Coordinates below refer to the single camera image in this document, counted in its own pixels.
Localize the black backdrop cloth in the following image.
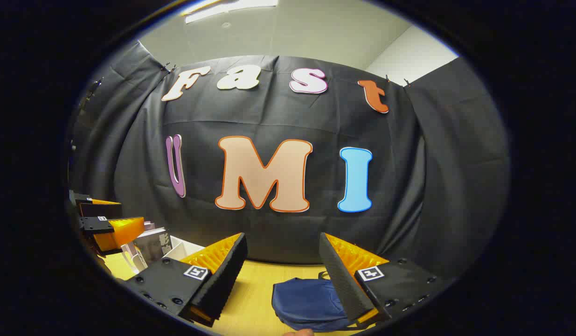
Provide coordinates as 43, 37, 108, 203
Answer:
69, 41, 510, 280

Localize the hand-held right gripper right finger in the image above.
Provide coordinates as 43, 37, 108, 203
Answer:
319, 232, 444, 327

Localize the white bookshelf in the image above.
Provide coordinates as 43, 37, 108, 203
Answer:
121, 236, 205, 273

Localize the dark grey cover book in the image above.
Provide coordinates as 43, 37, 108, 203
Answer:
133, 227, 173, 269

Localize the ceiling light panel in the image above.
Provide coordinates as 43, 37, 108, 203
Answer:
180, 0, 279, 24

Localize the blue schoolbag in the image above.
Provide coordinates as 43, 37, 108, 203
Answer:
271, 272, 377, 333

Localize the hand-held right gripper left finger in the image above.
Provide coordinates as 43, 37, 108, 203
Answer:
125, 232, 249, 327

